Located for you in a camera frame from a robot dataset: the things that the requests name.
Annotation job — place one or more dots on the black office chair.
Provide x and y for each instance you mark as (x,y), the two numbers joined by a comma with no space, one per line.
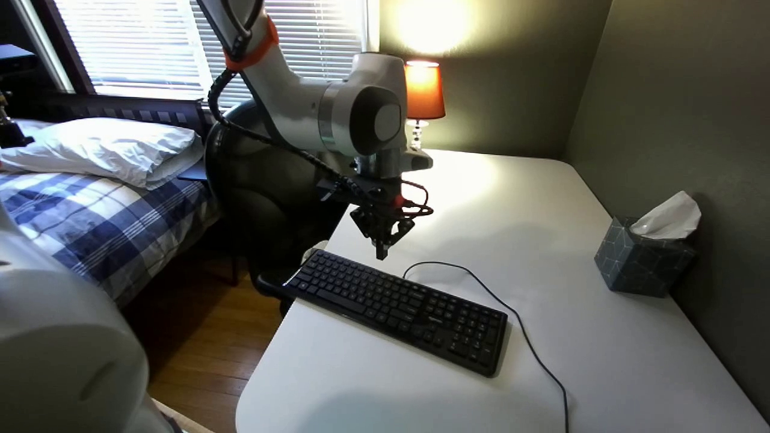
(265,200)

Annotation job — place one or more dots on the dark bed headboard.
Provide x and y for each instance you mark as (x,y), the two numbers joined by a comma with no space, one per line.
(134,108)

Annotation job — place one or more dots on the grey patterned tissue box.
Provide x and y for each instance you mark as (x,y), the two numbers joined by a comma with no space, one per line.
(641,266)

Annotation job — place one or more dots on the blue plaid bed blanket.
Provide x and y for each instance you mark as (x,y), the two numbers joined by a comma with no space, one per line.
(86,220)

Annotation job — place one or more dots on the white pillow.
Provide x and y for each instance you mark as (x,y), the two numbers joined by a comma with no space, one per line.
(103,148)

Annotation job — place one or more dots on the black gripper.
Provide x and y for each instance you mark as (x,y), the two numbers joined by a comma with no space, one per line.
(375,206)

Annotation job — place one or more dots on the white tissue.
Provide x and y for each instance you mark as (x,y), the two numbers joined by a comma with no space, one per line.
(667,217)

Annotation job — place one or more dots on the black computer keyboard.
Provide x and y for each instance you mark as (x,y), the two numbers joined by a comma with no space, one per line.
(399,309)

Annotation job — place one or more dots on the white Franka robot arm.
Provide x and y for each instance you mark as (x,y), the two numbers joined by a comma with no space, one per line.
(321,112)

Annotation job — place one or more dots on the orange shade table lamp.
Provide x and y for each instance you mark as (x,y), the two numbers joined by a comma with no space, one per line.
(423,89)

